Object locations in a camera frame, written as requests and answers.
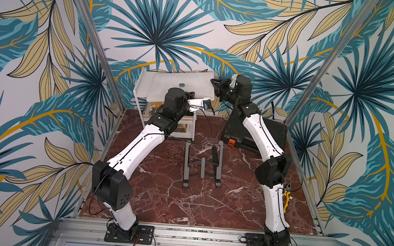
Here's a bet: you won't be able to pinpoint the white metal shelf rack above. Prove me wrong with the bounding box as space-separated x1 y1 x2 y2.
133 68 215 140

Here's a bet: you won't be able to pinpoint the black tool case orange latches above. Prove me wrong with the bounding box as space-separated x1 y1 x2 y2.
220 107 290 157

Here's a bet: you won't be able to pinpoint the yellow cable connector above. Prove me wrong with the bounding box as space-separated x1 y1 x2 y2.
282 188 291 214

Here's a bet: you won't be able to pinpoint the white Folio-02 book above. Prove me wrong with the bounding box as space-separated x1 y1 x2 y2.
171 122 194 140

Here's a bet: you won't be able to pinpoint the aluminium corner post right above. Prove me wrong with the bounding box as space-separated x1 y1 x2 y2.
284 0 380 127

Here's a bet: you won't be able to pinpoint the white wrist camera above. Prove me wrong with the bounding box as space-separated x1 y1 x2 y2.
187 98 214 112
230 74 239 90

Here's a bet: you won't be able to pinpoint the black laptop stand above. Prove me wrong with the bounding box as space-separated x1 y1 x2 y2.
182 140 224 188

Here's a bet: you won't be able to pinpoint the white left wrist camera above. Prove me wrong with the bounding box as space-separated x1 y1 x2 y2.
187 98 214 112

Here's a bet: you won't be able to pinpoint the silver laptop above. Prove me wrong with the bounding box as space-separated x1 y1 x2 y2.
147 72 215 102

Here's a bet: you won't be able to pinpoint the aluminium corner post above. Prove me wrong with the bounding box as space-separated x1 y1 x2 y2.
74 0 125 113
284 0 380 127

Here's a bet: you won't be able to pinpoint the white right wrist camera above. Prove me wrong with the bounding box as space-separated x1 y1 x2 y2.
230 74 239 90

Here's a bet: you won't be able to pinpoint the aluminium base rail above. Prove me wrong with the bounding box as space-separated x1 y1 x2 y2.
46 214 348 246

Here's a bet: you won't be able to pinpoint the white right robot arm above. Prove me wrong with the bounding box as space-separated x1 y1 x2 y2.
211 75 291 246

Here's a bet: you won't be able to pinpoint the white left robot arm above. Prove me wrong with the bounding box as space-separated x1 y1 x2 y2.
92 88 195 240

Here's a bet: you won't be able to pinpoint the aluminium corner post left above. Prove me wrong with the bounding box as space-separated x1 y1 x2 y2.
74 0 125 113

